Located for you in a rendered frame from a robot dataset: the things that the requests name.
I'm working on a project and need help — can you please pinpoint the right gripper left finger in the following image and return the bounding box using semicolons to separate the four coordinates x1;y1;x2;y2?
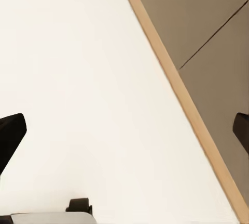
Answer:
0;113;27;175

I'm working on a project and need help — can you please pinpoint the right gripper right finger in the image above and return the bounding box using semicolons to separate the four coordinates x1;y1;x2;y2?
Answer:
232;113;249;155

